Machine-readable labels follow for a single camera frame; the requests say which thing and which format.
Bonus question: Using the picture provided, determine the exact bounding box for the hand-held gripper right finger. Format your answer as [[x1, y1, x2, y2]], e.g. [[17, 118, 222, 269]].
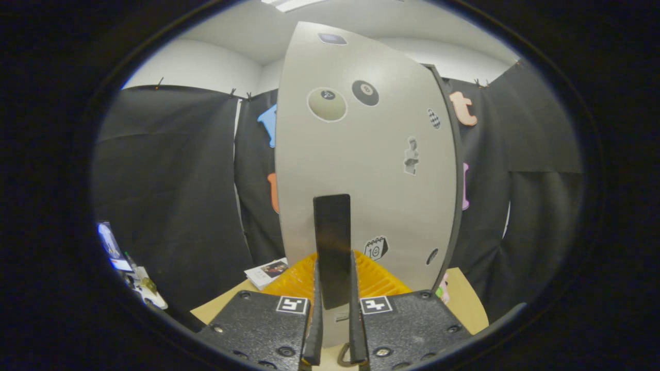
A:
[[348, 251, 473, 370]]

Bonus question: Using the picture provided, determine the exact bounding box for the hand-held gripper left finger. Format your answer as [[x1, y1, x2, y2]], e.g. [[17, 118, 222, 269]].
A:
[[199, 251, 324, 369]]

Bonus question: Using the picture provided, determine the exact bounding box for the grey shoe cabinet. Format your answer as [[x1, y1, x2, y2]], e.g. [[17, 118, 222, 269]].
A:
[[425, 64, 464, 281]]

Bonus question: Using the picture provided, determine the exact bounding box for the light grey shoe cabinet door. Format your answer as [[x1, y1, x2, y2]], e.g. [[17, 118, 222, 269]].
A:
[[275, 22, 459, 349]]

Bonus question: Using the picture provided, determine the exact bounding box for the white and blue clutter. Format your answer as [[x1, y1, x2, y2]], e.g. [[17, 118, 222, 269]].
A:
[[96, 221, 169, 310]]

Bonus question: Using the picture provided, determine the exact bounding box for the black backdrop cloth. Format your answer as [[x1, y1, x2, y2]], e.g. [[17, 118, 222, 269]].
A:
[[92, 58, 583, 323]]

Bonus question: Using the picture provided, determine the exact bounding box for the long ceiling light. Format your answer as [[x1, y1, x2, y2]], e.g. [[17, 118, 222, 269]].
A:
[[260, 0, 328, 13]]

